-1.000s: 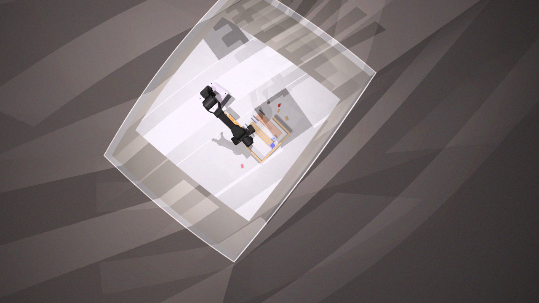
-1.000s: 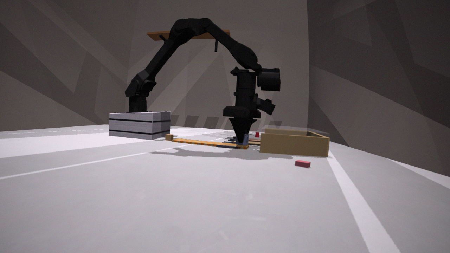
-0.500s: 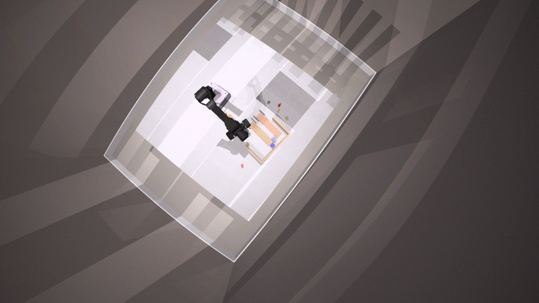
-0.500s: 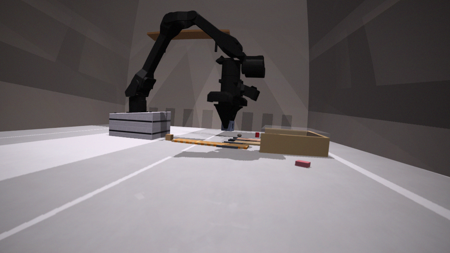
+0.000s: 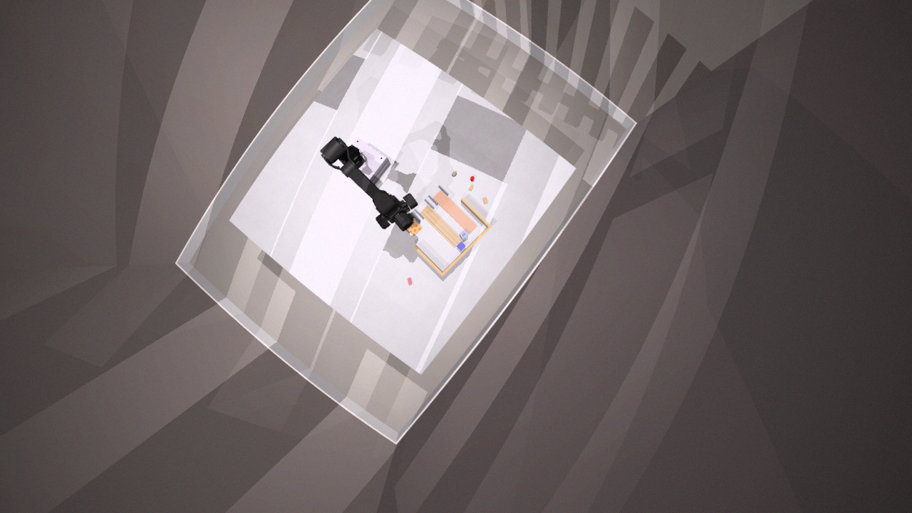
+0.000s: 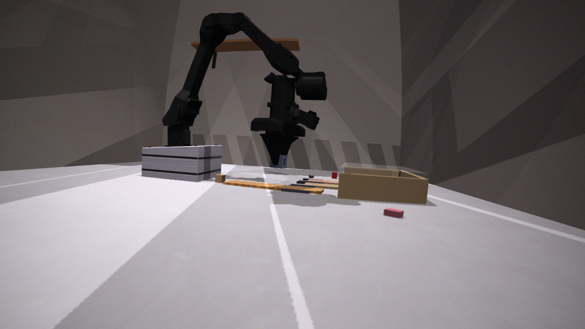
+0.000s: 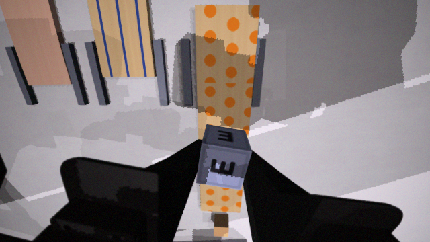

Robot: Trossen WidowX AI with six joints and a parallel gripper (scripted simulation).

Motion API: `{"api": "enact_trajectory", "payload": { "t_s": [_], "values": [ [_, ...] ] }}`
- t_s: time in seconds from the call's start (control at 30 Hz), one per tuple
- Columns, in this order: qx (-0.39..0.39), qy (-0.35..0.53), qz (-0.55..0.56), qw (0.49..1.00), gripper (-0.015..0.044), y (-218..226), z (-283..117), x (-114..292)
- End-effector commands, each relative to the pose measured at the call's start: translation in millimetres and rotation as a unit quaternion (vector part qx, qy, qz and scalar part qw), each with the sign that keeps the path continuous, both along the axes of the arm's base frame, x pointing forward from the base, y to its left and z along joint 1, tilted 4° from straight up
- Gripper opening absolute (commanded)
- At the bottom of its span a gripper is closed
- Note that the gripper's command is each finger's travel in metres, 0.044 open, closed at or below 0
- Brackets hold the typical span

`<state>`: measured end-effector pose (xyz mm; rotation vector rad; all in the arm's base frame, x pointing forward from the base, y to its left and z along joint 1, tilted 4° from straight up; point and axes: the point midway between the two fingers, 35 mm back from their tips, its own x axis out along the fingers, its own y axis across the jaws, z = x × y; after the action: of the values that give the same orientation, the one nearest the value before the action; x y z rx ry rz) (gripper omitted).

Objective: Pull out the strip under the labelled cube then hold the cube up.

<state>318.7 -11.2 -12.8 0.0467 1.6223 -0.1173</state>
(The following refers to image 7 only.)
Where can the orange polka-dotted strip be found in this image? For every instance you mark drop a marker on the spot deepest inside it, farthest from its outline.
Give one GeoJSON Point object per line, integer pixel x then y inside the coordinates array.
{"type": "Point", "coordinates": [226, 43]}

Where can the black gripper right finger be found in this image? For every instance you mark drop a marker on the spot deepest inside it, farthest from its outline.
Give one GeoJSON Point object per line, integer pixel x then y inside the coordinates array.
{"type": "Point", "coordinates": [281, 211]}

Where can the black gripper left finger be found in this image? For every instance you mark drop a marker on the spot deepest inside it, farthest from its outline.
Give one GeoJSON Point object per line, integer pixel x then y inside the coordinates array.
{"type": "Point", "coordinates": [160, 190]}

